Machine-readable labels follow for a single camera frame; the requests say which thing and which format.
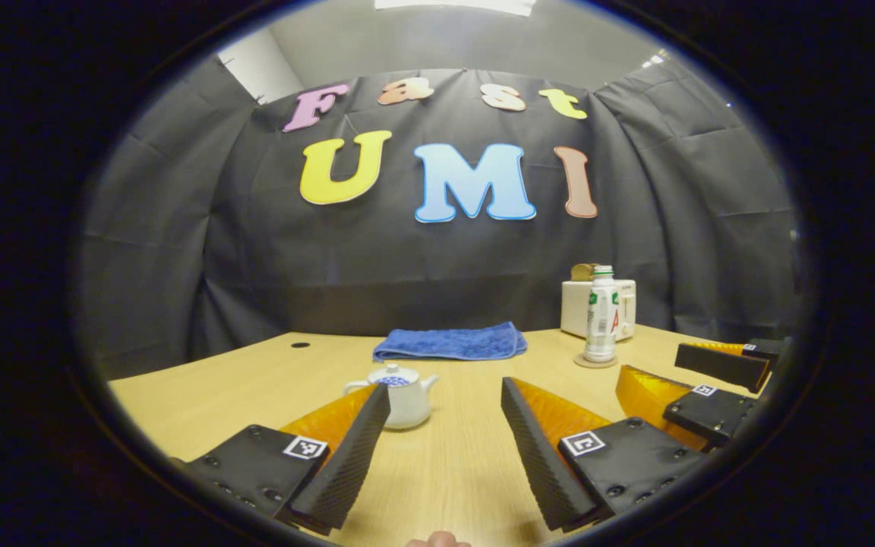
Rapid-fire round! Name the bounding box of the blue folded towel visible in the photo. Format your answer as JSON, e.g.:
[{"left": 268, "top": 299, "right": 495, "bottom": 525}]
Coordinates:
[{"left": 373, "top": 321, "right": 528, "bottom": 362}]

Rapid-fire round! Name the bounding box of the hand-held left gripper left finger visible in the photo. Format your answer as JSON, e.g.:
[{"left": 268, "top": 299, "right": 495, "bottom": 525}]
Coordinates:
[{"left": 172, "top": 382, "right": 391, "bottom": 536}]

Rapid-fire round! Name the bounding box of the white plastic water bottle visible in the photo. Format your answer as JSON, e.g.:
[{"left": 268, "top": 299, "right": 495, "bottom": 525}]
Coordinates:
[{"left": 584, "top": 265, "right": 619, "bottom": 364}]

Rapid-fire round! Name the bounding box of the white ceramic teacup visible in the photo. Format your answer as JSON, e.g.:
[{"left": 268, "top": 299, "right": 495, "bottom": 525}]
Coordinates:
[{"left": 343, "top": 363, "right": 439, "bottom": 432}]

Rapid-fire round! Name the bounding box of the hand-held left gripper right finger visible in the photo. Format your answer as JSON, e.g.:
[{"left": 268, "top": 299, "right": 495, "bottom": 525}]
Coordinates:
[{"left": 500, "top": 376, "right": 712, "bottom": 534}]

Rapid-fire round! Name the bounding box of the white teacup lid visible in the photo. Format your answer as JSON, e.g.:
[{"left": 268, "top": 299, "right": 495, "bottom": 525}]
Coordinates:
[{"left": 367, "top": 363, "right": 420, "bottom": 387}]

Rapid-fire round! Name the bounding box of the white toaster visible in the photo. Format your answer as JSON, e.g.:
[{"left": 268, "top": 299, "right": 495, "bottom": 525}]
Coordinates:
[{"left": 561, "top": 279, "right": 637, "bottom": 340}]

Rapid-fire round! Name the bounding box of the long ceiling light panel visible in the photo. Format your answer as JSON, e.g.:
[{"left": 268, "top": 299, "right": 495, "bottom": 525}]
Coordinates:
[{"left": 373, "top": 0, "right": 537, "bottom": 17}]

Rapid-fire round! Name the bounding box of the black backdrop cloth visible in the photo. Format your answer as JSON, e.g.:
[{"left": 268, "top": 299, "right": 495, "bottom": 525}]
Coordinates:
[{"left": 77, "top": 49, "right": 803, "bottom": 381}]

